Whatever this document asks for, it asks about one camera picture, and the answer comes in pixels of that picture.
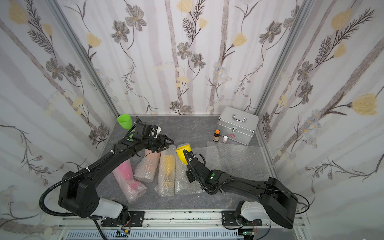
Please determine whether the yellow glass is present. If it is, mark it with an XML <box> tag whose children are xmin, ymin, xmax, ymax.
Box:
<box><xmin>176</xmin><ymin>144</ymin><xmax>192</xmax><ymax>165</ymax></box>

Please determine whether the green plastic wine glass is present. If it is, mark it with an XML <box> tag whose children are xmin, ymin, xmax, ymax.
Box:
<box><xmin>118</xmin><ymin>114</ymin><xmax>134</xmax><ymax>138</ymax></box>

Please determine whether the amber glass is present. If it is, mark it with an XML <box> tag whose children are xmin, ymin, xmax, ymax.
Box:
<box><xmin>156</xmin><ymin>145</ymin><xmax>176</xmax><ymax>197</ymax></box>

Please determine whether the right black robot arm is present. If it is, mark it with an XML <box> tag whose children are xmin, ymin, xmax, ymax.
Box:
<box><xmin>177</xmin><ymin>149</ymin><xmax>299</xmax><ymax>229</ymax></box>

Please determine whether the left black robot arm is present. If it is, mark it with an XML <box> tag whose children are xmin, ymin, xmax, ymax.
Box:
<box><xmin>39</xmin><ymin>119</ymin><xmax>174</xmax><ymax>227</ymax></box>

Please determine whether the orange glass in bubble wrap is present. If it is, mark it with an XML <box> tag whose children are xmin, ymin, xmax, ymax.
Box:
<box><xmin>134</xmin><ymin>150</ymin><xmax>161</xmax><ymax>182</ymax></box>

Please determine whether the pink glass in bubble wrap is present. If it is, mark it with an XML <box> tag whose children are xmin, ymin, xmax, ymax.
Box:
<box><xmin>113</xmin><ymin>160</ymin><xmax>147</xmax><ymax>204</ymax></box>

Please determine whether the brown bottle orange cap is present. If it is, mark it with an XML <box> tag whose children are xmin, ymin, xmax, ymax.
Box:
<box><xmin>213</xmin><ymin>130</ymin><xmax>220</xmax><ymax>142</ymax></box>

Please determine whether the silver aluminium case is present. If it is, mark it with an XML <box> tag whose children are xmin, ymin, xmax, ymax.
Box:
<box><xmin>218</xmin><ymin>106</ymin><xmax>259</xmax><ymax>146</ymax></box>

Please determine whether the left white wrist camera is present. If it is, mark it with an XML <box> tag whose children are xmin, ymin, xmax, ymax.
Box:
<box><xmin>150</xmin><ymin>125</ymin><xmax>162</xmax><ymax>138</ymax></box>

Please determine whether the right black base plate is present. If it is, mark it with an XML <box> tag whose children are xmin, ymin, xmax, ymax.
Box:
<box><xmin>221</xmin><ymin>211</ymin><xmax>263</xmax><ymax>228</ymax></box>

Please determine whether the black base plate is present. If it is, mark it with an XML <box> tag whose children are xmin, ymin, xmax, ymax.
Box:
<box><xmin>221</xmin><ymin>211</ymin><xmax>263</xmax><ymax>228</ymax></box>
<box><xmin>101</xmin><ymin>211</ymin><xmax>145</xmax><ymax>228</ymax></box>

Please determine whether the white slotted cable duct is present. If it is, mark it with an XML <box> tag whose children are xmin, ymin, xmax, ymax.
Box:
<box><xmin>65</xmin><ymin>229</ymin><xmax>244</xmax><ymax>240</ymax></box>

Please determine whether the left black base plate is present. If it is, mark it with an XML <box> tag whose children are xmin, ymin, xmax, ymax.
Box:
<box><xmin>101</xmin><ymin>211</ymin><xmax>145</xmax><ymax>228</ymax></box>

